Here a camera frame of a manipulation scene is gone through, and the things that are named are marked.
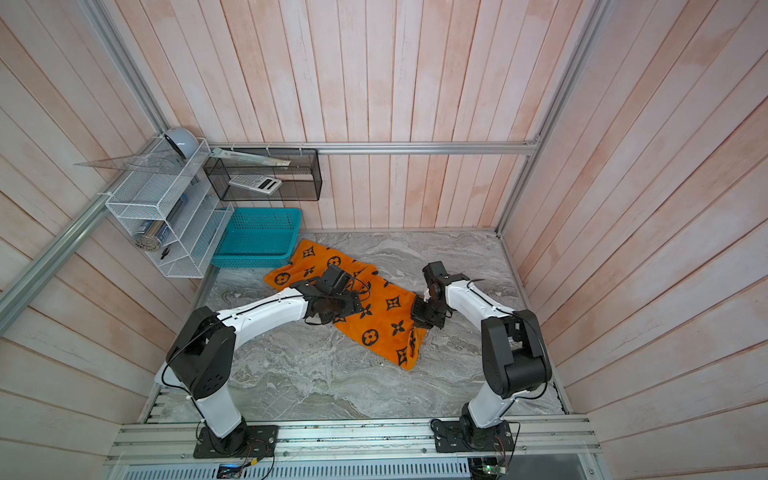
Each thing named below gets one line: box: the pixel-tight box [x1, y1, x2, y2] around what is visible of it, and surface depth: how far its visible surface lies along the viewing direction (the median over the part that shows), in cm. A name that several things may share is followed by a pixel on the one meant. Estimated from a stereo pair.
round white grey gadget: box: [164, 127, 199, 159], surface depth 85 cm
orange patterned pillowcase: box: [264, 239, 427, 372], surface depth 95 cm
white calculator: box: [228, 175, 283, 195], surface depth 100 cm
